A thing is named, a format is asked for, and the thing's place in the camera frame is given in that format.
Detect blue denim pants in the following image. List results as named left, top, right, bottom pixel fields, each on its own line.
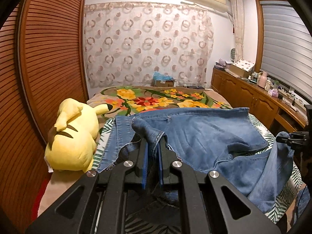
left=97, top=108, right=293, bottom=213

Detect white green palm-leaf bedsheet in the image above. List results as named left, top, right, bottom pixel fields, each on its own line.
left=95, top=108, right=300, bottom=233

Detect pink bottle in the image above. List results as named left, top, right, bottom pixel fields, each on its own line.
left=257, top=71, right=267, bottom=88

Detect yellow Pikachu plush toy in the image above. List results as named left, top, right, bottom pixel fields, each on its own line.
left=44, top=98, right=113, bottom=173

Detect wooden sideboard cabinet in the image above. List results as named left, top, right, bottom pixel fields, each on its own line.
left=211, top=68, right=308, bottom=135

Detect grey window roller blind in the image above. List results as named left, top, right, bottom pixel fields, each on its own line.
left=260, top=1, right=311, bottom=99

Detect open patterned cardboard box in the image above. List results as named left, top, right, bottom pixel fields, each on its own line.
left=229, top=59, right=254, bottom=78

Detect floral brown blanket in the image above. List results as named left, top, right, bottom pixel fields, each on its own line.
left=87, top=86, right=232, bottom=118

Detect cardboard box with blue cloth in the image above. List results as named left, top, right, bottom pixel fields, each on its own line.
left=152, top=71, right=175, bottom=87

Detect cream side curtain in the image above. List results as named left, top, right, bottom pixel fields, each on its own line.
left=230, top=0, right=245, bottom=62

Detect patterned sheer circle curtain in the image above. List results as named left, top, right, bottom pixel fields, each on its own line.
left=83, top=2, right=214, bottom=89

